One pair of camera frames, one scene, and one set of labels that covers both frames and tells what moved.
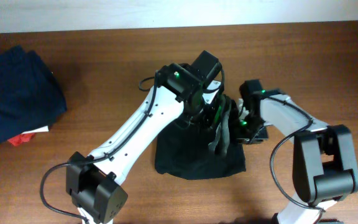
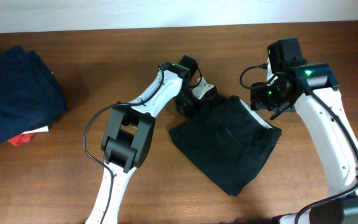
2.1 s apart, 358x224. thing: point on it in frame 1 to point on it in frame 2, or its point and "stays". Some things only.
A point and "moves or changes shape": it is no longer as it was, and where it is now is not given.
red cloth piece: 21,139 stays
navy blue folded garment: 19,98 stays
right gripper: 261,133 to 258,99
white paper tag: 41,129 stays
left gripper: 206,122 to 191,110
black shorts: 203,144 moves or changes shape
